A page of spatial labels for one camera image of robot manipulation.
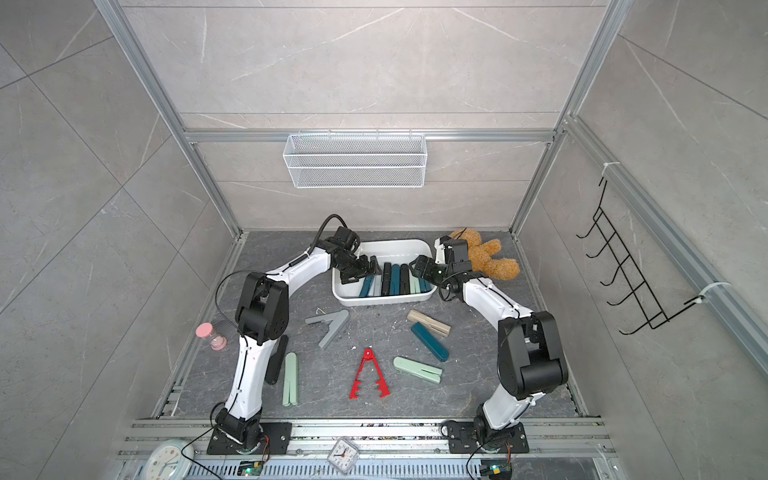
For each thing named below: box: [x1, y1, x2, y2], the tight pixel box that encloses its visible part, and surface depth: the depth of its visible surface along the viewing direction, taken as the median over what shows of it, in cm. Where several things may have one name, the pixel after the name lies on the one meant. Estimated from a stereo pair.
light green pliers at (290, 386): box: [282, 352, 298, 407], surface depth 82 cm
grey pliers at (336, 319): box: [305, 310, 349, 349], surface depth 95 cm
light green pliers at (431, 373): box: [393, 356, 443, 384], surface depth 84 cm
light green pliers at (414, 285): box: [410, 276, 421, 294], surface depth 103 cm
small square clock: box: [327, 438, 360, 475], surface depth 71 cm
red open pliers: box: [350, 348, 390, 400], surface depth 85 cm
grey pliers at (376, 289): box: [368, 274, 382, 296], surface depth 103 cm
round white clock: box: [140, 438, 194, 480], surface depth 69 cm
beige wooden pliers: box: [407, 310, 451, 337], surface depth 93 cm
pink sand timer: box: [196, 322, 227, 351], surface depth 90 cm
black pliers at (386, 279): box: [381, 262, 392, 296], surface depth 103 cm
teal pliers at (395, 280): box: [390, 264, 401, 296], surface depth 103 cm
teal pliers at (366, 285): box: [359, 275, 375, 297], surface depth 103 cm
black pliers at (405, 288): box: [400, 263, 411, 295], surface depth 103 cm
